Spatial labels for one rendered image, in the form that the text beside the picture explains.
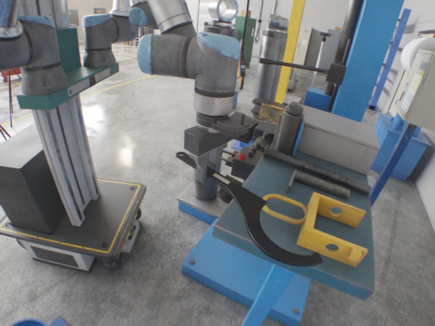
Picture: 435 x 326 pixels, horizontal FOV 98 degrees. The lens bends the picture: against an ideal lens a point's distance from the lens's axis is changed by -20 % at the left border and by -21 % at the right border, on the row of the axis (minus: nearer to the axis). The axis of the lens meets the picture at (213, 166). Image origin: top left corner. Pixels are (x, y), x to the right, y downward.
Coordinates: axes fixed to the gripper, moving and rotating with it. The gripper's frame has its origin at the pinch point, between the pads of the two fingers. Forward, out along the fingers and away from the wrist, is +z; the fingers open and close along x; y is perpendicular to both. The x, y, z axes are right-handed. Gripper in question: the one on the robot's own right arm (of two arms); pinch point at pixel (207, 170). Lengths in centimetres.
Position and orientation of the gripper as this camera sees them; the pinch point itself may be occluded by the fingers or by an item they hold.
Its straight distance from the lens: 62.8
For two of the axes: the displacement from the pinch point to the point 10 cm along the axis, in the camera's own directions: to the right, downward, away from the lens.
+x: -6.7, 3.7, -6.4
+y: -7.4, -4.4, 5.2
